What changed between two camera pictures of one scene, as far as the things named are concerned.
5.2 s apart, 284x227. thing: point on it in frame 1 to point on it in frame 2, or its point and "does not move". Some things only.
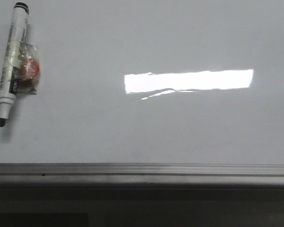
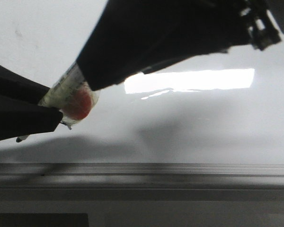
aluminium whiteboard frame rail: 142,175 does not move
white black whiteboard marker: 8,82 to 70,95
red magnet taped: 29,69 to 77,103
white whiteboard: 149,82 does not move
